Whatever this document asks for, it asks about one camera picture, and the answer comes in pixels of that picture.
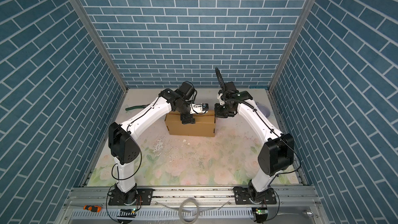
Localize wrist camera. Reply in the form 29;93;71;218
190;103;209;115
217;93;225;106

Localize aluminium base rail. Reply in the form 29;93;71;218
56;185;328;224

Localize orange black screwdriver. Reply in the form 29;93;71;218
84;205;102;213

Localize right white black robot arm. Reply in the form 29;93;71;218
215;81;295;203

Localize green handled pliers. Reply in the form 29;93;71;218
125;105;148;112

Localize coiled grey cable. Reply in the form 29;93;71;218
155;198;231;224

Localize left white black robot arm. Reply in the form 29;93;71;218
108;82;195;205

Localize brown cardboard box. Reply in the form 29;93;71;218
165;110;216;138

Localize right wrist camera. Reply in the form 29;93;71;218
217;93;225;106

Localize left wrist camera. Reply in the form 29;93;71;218
190;103;209;115

